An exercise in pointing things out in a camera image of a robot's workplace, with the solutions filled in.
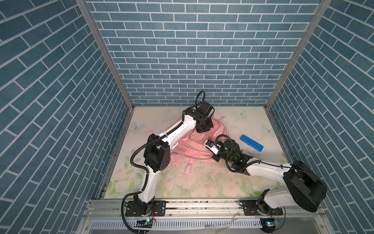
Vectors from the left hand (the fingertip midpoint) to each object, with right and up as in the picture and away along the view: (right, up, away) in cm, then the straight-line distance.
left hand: (212, 127), depth 89 cm
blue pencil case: (+29, -12, +10) cm, 33 cm away
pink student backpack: (-12, -11, -2) cm, 17 cm away
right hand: (-4, -10, -4) cm, 11 cm away
